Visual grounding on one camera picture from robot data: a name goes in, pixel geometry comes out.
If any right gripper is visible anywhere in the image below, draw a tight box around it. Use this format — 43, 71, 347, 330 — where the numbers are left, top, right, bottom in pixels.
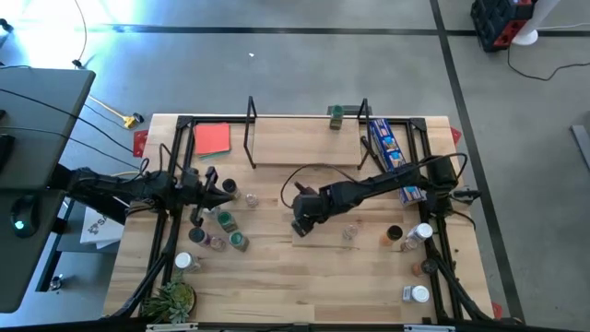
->
290, 181, 336, 239

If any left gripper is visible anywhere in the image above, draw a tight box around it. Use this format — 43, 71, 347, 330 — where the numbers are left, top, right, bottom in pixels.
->
176, 165, 235, 228

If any black lid red spice jar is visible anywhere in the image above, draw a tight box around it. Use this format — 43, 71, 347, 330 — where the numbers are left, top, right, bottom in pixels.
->
187, 226, 213, 249

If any black lid orange spice jar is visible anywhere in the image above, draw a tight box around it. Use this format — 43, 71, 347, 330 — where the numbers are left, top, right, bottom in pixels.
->
411, 258, 439, 278
378, 224, 404, 247

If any teal mat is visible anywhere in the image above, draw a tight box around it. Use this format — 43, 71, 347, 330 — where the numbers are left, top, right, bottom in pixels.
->
198, 149, 231, 161

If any red notebook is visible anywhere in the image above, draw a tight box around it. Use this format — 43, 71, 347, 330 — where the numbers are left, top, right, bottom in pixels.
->
193, 122, 231, 157

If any blue plastic wrap box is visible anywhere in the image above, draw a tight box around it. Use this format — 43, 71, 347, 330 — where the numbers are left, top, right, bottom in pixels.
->
368, 118, 428, 207

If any potted succulent plant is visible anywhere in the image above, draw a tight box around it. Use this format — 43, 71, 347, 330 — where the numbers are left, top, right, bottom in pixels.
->
140, 271, 198, 326

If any white printed box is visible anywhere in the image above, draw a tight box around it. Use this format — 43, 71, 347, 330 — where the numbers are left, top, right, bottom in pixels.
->
79, 206, 125, 250

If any black desk base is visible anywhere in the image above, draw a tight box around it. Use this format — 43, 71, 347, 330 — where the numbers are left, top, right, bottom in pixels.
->
34, 197, 130, 294

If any grey desk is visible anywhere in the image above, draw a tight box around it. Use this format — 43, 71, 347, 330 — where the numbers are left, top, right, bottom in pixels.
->
0, 67, 97, 314

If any black round device with light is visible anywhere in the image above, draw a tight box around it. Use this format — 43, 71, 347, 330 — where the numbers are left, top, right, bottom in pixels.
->
9, 196, 41, 240

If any black and red tool case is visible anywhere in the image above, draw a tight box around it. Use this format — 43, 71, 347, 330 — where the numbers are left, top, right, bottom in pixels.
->
469, 0, 536, 53

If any white and black tower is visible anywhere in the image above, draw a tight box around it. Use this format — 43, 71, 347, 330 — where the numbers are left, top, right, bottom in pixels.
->
511, 0, 561, 47

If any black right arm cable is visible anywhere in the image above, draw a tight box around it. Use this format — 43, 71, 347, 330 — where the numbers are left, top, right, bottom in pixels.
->
279, 163, 370, 209

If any black wire spice rack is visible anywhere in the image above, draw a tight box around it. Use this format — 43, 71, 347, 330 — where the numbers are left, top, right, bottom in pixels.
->
243, 95, 375, 171

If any black metal table frame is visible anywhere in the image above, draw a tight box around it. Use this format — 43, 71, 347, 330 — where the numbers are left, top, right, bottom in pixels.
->
103, 113, 525, 332

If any yellow power cable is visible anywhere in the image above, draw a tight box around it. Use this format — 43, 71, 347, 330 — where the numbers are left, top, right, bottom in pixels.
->
87, 94, 138, 130

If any silver metal bracket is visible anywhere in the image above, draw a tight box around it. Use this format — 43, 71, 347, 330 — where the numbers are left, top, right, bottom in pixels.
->
404, 324, 456, 332
146, 322, 199, 332

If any black desk cable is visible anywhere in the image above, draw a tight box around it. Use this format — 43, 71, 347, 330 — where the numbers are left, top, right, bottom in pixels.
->
0, 87, 136, 154
0, 125, 140, 171

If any black floor cable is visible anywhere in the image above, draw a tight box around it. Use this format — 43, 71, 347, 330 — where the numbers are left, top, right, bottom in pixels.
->
71, 0, 89, 69
506, 43, 590, 82

